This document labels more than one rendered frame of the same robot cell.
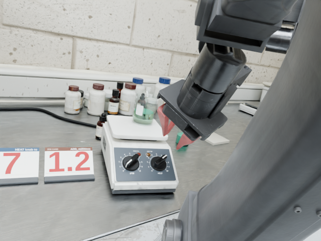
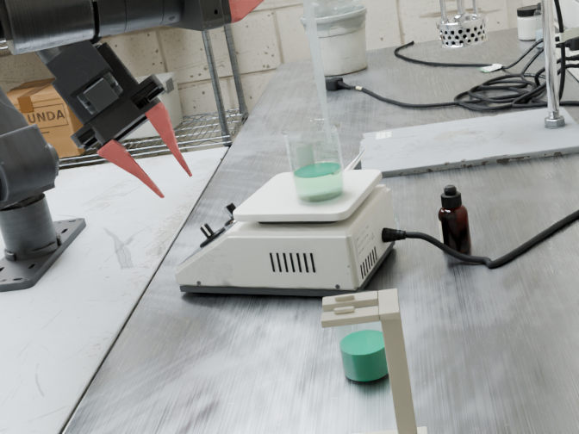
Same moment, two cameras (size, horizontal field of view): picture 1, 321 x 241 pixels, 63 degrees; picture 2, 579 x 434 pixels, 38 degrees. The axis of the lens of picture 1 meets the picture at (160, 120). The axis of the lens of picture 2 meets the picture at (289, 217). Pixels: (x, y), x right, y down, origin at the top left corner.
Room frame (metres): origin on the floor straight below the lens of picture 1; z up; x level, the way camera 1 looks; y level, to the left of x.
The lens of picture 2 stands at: (1.13, -0.50, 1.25)
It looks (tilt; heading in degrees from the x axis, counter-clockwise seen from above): 20 degrees down; 138
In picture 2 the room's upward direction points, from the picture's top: 10 degrees counter-clockwise
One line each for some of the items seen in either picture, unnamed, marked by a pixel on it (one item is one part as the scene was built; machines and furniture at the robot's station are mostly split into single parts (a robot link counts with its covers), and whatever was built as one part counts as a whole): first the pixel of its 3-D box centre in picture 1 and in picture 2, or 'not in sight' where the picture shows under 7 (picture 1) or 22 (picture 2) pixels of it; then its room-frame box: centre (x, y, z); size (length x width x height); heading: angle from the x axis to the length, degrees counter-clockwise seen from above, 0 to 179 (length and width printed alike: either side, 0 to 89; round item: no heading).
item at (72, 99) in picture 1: (72, 99); not in sight; (0.80, 0.29, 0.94); 0.05 x 0.05 x 0.09
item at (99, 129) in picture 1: (102, 125); (452, 217); (0.64, 0.15, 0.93); 0.03 x 0.03 x 0.07
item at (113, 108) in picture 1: (114, 102); not in sight; (0.85, 0.17, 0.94); 0.04 x 0.04 x 0.09
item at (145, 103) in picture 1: (144, 107); (318, 161); (0.58, 0.04, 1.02); 0.06 x 0.05 x 0.08; 7
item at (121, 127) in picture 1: (135, 126); (308, 194); (0.55, 0.05, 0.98); 0.12 x 0.12 x 0.01; 21
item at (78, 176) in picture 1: (69, 163); not in sight; (0.45, 0.16, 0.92); 0.09 x 0.06 x 0.04; 117
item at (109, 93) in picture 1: (106, 100); not in sight; (0.90, 0.20, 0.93); 0.06 x 0.06 x 0.07
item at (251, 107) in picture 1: (270, 113); not in sight; (1.28, -0.53, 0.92); 0.26 x 0.19 x 0.05; 41
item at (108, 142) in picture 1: (135, 149); (292, 235); (0.52, 0.04, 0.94); 0.22 x 0.13 x 0.08; 21
